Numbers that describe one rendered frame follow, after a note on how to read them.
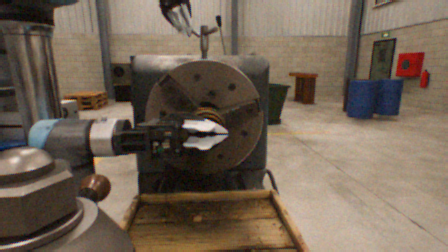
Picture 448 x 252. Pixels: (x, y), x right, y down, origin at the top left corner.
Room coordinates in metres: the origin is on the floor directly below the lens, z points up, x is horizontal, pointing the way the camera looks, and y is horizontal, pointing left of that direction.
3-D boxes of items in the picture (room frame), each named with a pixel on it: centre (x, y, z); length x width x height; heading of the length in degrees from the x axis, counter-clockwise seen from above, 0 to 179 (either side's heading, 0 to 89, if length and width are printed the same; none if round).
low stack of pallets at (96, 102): (7.82, 4.12, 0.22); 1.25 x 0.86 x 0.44; 9
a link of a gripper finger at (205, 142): (0.50, 0.04, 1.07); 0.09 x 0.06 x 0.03; 93
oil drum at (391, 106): (6.76, -4.24, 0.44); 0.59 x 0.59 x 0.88
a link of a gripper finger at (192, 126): (0.50, 0.04, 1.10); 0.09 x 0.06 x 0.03; 93
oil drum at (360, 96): (6.37, -3.37, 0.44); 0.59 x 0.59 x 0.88
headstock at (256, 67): (1.12, 0.10, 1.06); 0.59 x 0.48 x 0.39; 5
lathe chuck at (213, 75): (0.72, 0.05, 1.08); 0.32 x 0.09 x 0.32; 95
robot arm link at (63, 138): (0.49, 0.30, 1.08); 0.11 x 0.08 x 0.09; 94
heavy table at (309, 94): (9.32, -2.77, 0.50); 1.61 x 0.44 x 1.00; 6
